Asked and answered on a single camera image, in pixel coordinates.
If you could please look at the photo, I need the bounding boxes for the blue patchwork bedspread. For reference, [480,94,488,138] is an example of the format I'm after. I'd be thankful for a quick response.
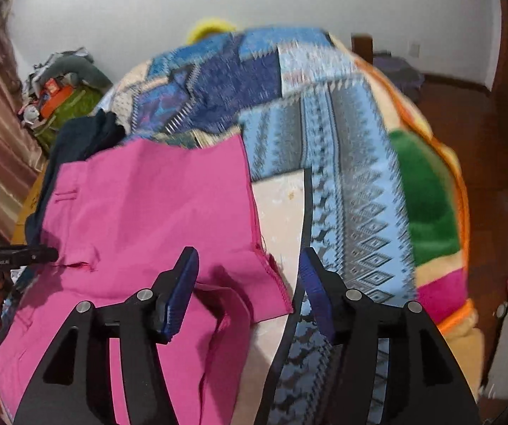
[98,26,416,425]

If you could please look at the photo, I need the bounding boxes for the green orange fleece blanket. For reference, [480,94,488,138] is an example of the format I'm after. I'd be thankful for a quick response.
[350,53,484,391]

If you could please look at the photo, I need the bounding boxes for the dark navy folded garment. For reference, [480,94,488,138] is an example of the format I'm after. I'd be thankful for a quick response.
[24,108,127,249]

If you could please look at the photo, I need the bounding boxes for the wooden bedside chair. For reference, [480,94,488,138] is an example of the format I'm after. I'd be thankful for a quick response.
[351,34,374,64]

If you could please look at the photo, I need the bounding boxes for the yellow curved tube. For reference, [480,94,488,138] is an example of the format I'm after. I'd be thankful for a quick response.
[185,17,239,45]

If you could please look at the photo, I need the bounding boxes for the green bag with clutter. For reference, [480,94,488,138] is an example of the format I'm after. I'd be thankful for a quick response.
[17,47,112,154]

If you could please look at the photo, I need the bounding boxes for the pink pants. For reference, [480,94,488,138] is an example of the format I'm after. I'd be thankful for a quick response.
[0,136,292,424]

